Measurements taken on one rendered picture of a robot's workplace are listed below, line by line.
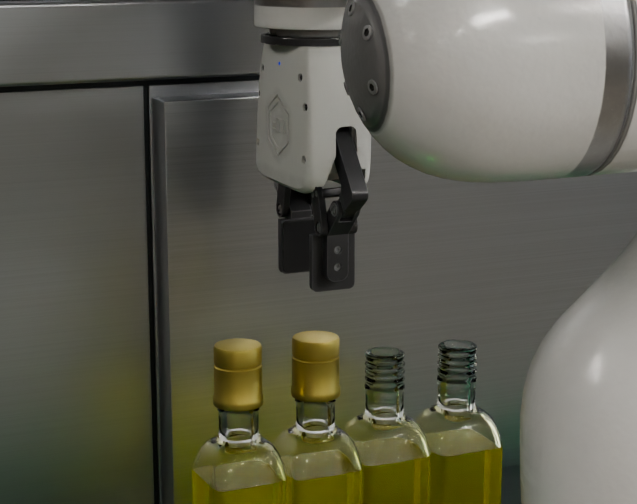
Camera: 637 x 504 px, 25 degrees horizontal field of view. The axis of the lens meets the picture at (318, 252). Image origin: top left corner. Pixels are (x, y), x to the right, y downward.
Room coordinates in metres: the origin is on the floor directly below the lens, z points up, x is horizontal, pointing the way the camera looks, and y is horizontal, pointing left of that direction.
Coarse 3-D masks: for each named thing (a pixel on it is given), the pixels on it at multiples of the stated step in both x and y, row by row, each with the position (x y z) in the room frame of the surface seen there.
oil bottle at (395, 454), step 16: (352, 432) 1.02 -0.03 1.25; (368, 432) 1.01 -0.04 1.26; (384, 432) 1.01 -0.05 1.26; (400, 432) 1.01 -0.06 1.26; (416, 432) 1.01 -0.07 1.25; (368, 448) 1.00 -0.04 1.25; (384, 448) 1.00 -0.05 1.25; (400, 448) 1.00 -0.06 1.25; (416, 448) 1.01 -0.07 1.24; (368, 464) 1.00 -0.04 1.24; (384, 464) 1.00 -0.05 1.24; (400, 464) 1.00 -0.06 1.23; (416, 464) 1.01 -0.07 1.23; (368, 480) 0.99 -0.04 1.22; (384, 480) 1.00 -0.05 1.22; (400, 480) 1.00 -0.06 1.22; (416, 480) 1.01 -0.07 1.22; (368, 496) 0.99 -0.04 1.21; (384, 496) 1.00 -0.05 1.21; (400, 496) 1.00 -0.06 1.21; (416, 496) 1.01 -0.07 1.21
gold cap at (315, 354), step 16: (304, 336) 1.00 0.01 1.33; (320, 336) 1.00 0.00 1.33; (336, 336) 1.00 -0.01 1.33; (304, 352) 0.99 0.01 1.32; (320, 352) 0.98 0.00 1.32; (336, 352) 0.99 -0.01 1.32; (304, 368) 0.99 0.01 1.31; (320, 368) 0.98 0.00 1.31; (336, 368) 0.99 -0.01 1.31; (304, 384) 0.99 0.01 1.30; (320, 384) 0.98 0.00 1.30; (336, 384) 0.99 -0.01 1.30; (304, 400) 0.98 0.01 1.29; (320, 400) 0.98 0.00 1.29
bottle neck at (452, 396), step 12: (444, 348) 1.04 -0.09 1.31; (456, 348) 1.04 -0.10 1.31; (468, 348) 1.04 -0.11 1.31; (444, 360) 1.04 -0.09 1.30; (456, 360) 1.03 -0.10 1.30; (468, 360) 1.03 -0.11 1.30; (444, 372) 1.04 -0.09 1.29; (456, 372) 1.03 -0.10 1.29; (468, 372) 1.04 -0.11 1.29; (444, 384) 1.04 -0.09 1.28; (456, 384) 1.03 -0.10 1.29; (468, 384) 1.04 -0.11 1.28; (444, 396) 1.04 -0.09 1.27; (456, 396) 1.03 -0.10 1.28; (468, 396) 1.04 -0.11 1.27; (444, 408) 1.04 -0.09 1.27; (456, 408) 1.03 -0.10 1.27; (468, 408) 1.04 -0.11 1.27
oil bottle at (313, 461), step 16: (288, 432) 1.00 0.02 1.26; (304, 432) 0.99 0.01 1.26; (336, 432) 1.00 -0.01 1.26; (288, 448) 0.98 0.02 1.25; (304, 448) 0.98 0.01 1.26; (320, 448) 0.98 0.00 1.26; (336, 448) 0.98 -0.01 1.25; (352, 448) 0.99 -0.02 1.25; (288, 464) 0.98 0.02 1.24; (304, 464) 0.97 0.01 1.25; (320, 464) 0.97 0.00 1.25; (336, 464) 0.98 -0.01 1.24; (352, 464) 0.98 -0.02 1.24; (288, 480) 0.97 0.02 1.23; (304, 480) 0.97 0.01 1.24; (320, 480) 0.97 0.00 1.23; (336, 480) 0.98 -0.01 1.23; (352, 480) 0.98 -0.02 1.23; (288, 496) 0.97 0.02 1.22; (304, 496) 0.97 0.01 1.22; (320, 496) 0.97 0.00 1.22; (336, 496) 0.98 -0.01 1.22; (352, 496) 0.98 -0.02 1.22
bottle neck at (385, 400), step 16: (368, 352) 1.03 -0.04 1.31; (384, 352) 1.04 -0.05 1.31; (400, 352) 1.03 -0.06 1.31; (368, 368) 1.02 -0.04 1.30; (384, 368) 1.01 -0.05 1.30; (400, 368) 1.02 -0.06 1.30; (368, 384) 1.02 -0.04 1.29; (384, 384) 1.01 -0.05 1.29; (400, 384) 1.02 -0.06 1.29; (368, 400) 1.02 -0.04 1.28; (384, 400) 1.01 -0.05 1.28; (400, 400) 1.02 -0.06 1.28; (368, 416) 1.02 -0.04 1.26; (384, 416) 1.01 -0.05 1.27; (400, 416) 1.02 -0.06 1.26
